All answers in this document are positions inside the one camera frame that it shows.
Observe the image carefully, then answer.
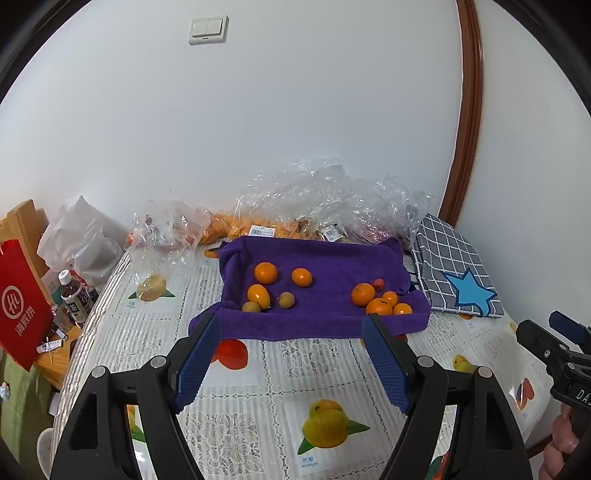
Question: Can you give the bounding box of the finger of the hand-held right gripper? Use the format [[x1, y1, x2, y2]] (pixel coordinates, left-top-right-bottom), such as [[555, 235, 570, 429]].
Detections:
[[549, 311, 591, 344], [516, 319, 571, 370]]

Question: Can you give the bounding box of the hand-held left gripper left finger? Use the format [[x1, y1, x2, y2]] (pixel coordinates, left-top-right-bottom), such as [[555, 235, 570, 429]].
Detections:
[[50, 312, 223, 480]]

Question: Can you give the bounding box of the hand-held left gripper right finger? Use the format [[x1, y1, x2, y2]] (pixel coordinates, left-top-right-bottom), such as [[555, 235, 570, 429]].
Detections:
[[361, 313, 527, 480]]

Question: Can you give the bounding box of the large orange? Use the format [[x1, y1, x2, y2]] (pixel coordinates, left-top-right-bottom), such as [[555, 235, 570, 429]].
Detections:
[[351, 282, 376, 307]]

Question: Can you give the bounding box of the purple towel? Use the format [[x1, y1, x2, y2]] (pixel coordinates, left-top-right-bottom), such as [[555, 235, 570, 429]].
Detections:
[[188, 236, 432, 342]]

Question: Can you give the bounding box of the person's right hand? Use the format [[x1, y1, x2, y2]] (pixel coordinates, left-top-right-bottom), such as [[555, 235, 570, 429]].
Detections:
[[542, 407, 583, 480]]

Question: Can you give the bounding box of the fruit print lace tablecloth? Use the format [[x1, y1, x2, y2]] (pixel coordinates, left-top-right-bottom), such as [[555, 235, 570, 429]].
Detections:
[[50, 249, 555, 480]]

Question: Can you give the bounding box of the grey checked cushion blue star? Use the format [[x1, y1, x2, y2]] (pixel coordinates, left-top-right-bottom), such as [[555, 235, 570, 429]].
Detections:
[[411, 212, 505, 320]]

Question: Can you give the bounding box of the dark drink bottle red label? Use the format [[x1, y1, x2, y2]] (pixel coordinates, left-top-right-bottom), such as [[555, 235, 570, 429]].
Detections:
[[69, 268, 100, 305]]

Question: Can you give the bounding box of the clear plastic bag of oranges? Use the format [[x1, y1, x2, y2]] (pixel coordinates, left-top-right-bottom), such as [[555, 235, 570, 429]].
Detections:
[[198, 208, 305, 245]]

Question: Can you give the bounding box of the dark drink bottle white cap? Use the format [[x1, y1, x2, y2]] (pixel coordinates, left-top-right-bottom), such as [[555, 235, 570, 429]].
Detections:
[[58, 270, 90, 324]]

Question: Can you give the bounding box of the wooden side table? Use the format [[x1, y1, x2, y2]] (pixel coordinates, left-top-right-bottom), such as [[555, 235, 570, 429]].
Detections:
[[32, 323, 86, 391]]

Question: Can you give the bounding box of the small clear plastic bag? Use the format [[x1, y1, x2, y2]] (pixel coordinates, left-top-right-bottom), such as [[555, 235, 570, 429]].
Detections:
[[127, 199, 213, 264]]

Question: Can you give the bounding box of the white plastic bag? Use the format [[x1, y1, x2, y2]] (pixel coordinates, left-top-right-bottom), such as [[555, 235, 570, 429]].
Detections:
[[37, 195, 124, 282]]

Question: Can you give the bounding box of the white round object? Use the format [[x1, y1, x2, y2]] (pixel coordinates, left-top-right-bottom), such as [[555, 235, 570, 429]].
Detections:
[[36, 427, 55, 480]]

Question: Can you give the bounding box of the red paper bag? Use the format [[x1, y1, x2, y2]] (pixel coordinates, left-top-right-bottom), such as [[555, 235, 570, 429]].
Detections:
[[0, 239, 55, 372]]

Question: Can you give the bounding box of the crumpled clear plastic bag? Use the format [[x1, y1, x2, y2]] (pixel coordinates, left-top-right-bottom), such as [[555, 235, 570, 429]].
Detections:
[[235, 157, 437, 252]]

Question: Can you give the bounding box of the brown wooden door frame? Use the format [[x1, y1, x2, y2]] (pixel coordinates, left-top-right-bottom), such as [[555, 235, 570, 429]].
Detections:
[[436, 0, 485, 229]]

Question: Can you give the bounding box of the white wall light switch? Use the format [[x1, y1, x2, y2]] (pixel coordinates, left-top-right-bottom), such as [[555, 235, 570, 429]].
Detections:
[[187, 15, 229, 45]]

